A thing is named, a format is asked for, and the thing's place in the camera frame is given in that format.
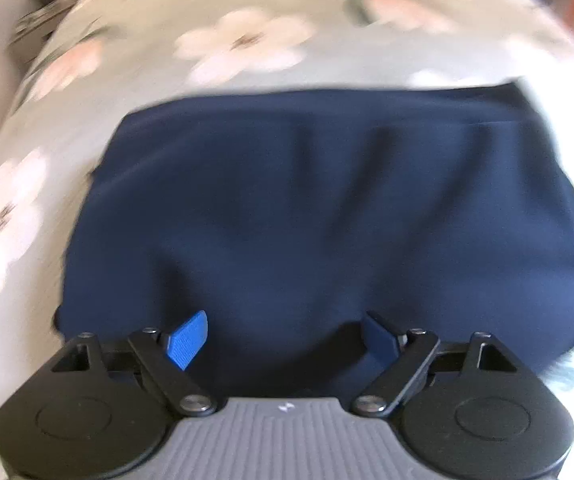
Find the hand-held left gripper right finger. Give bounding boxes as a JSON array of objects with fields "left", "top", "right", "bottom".
[{"left": 351, "top": 310, "right": 522, "bottom": 417}]

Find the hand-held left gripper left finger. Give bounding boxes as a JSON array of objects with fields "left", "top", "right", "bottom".
[{"left": 51, "top": 310, "right": 216, "bottom": 417}]

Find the navy jacket with white stripes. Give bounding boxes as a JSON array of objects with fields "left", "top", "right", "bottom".
[{"left": 52, "top": 80, "right": 574, "bottom": 403}]

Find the blue cloth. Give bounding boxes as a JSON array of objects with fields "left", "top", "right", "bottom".
[{"left": 540, "top": 352, "right": 574, "bottom": 393}]

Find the bed with floral sheet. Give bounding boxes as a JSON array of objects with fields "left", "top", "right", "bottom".
[{"left": 0, "top": 0, "right": 574, "bottom": 466}]

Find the grey nightstand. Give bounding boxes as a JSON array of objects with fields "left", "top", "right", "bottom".
[{"left": 12, "top": 0, "right": 85, "bottom": 63}]

